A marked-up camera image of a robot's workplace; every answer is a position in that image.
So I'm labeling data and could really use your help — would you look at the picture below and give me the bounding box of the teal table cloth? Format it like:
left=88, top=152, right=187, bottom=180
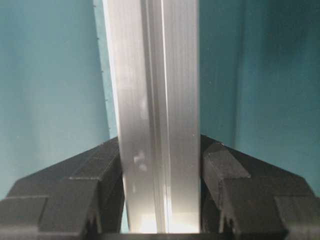
left=0, top=0, right=320, bottom=197

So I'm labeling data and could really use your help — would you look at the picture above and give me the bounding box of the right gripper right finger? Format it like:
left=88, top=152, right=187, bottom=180
left=200, top=135, right=320, bottom=240

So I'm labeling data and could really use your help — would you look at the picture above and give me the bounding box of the silver aluminium extrusion rail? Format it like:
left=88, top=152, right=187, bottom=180
left=103, top=0, right=201, bottom=234

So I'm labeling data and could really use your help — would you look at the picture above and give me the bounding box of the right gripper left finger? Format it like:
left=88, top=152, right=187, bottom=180
left=0, top=138, right=124, bottom=240

